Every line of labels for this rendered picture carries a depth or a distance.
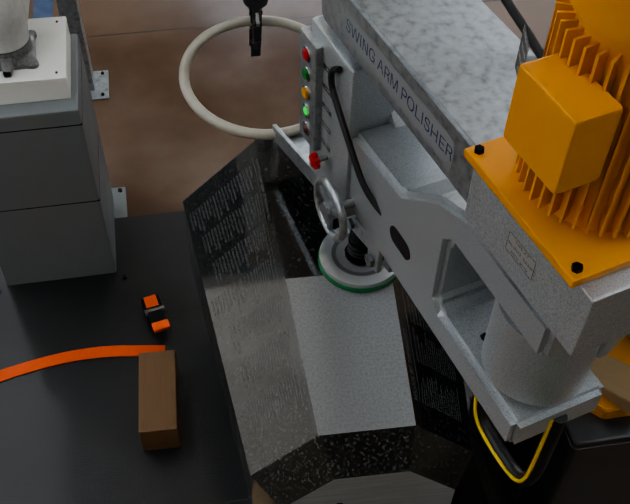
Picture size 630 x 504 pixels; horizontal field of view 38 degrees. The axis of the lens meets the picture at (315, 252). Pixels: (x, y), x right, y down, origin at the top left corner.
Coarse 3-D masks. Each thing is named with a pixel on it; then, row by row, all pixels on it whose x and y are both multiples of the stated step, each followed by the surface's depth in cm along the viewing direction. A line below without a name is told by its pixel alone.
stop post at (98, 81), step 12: (60, 0) 369; (72, 0) 370; (60, 12) 373; (72, 12) 374; (72, 24) 378; (84, 36) 387; (84, 48) 388; (84, 60) 393; (96, 72) 414; (96, 84) 408; (108, 84) 409; (96, 96) 403; (108, 96) 403
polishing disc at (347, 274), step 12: (336, 228) 241; (348, 228) 241; (324, 240) 238; (324, 252) 235; (336, 252) 235; (324, 264) 233; (336, 264) 233; (348, 264) 233; (336, 276) 230; (348, 276) 230; (360, 276) 230; (372, 276) 230; (384, 276) 230
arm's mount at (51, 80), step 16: (64, 16) 295; (48, 32) 289; (64, 32) 289; (48, 48) 284; (64, 48) 284; (48, 64) 279; (64, 64) 279; (0, 80) 273; (16, 80) 273; (32, 80) 274; (48, 80) 275; (64, 80) 276; (0, 96) 276; (16, 96) 277; (32, 96) 278; (48, 96) 279; (64, 96) 280
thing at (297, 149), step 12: (276, 132) 250; (288, 144) 243; (300, 144) 250; (288, 156) 246; (300, 156) 237; (300, 168) 240; (312, 180) 233; (360, 228) 211; (372, 264) 202; (384, 264) 204
